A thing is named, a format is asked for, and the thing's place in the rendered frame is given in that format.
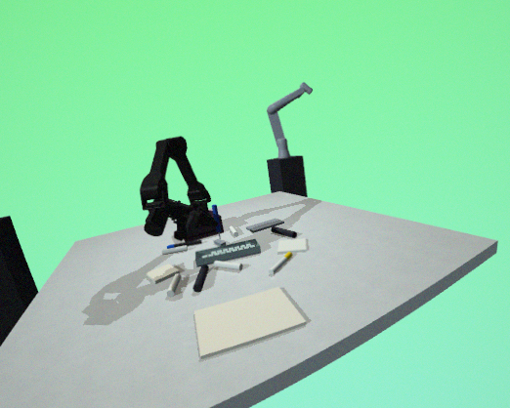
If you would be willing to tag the letter keyboard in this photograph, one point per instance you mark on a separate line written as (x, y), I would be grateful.
(227, 252)

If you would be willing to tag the white rod with yellow tip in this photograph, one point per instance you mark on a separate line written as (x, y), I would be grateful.
(280, 263)

